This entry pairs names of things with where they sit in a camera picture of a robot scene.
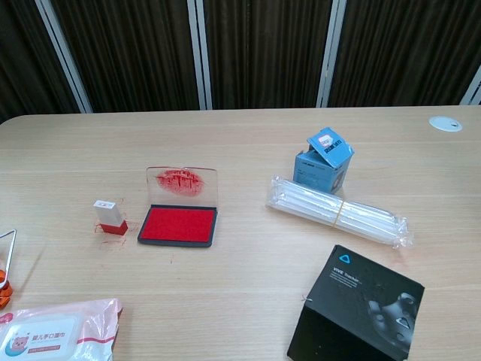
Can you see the pink wet wipes pack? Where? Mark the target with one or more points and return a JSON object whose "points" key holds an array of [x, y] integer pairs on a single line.
{"points": [[52, 332]]}

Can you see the white and red stamp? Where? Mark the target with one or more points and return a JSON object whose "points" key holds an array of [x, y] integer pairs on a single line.
{"points": [[107, 217]]}

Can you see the clear inflated air cushion packaging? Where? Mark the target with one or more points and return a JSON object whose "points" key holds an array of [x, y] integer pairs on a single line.
{"points": [[338, 210]]}

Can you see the black VIVE tracker box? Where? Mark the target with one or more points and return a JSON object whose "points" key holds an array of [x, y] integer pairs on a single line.
{"points": [[357, 306]]}

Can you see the red ink pad with lid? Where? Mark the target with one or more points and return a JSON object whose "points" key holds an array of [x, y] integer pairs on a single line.
{"points": [[176, 222]]}

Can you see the orange object with metal frame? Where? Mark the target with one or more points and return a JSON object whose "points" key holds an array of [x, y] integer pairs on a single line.
{"points": [[4, 278]]}

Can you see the small blue cardboard box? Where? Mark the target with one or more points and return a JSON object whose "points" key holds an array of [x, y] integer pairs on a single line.
{"points": [[324, 164]]}

